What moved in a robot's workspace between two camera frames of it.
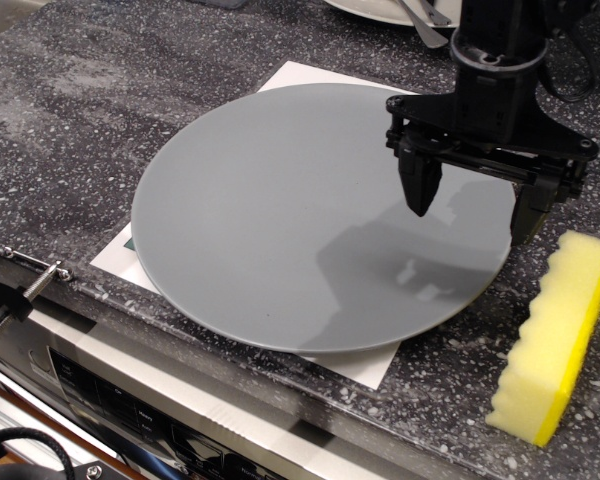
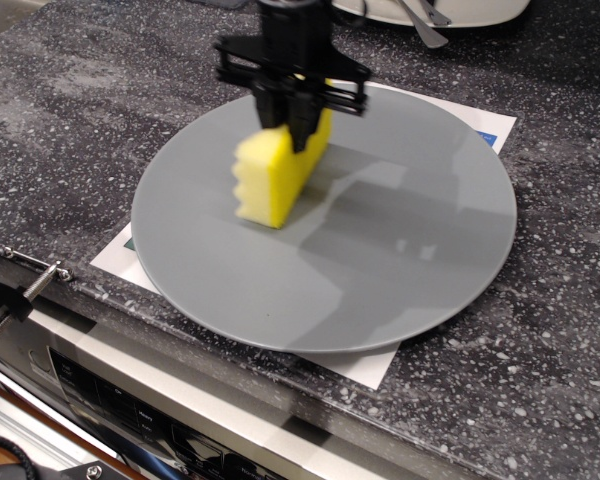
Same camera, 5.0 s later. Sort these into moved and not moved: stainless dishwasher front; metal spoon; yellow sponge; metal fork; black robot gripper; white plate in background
Moved: black robot gripper; yellow sponge
Not moved: metal spoon; metal fork; white plate in background; stainless dishwasher front
